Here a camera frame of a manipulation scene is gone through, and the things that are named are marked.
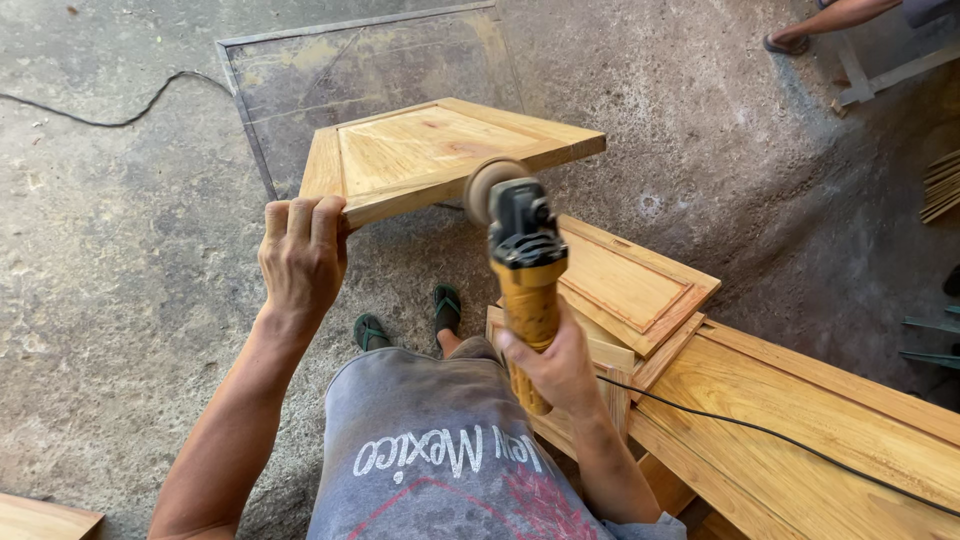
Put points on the person's right hand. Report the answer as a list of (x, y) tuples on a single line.
[(562, 371)]

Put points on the person's left hand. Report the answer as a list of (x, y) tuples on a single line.
[(304, 259)]

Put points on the yellow black angle grinder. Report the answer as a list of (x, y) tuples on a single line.
[(529, 300)]

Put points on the light wooden cabinet door panel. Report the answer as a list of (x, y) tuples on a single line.
[(420, 146)]

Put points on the person's brown shorts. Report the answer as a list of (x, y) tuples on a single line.
[(476, 347)]

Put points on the green sandal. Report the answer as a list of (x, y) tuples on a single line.
[(370, 331), (447, 306)]

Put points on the reddish wooden cabinet door panel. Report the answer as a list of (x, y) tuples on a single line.
[(626, 285)]

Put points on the grey printed shirt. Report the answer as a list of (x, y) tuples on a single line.
[(435, 465)]

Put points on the metal framed sheet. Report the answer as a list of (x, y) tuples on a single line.
[(360, 67)]

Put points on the large wooden door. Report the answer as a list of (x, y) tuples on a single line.
[(795, 420)]

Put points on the plain wooden board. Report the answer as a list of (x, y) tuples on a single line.
[(41, 521)]

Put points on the bundle of wood strips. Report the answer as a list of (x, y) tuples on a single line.
[(943, 187)]

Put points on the green metal frame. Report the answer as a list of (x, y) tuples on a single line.
[(934, 337)]

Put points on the white wooden frame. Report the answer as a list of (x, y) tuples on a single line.
[(862, 82)]

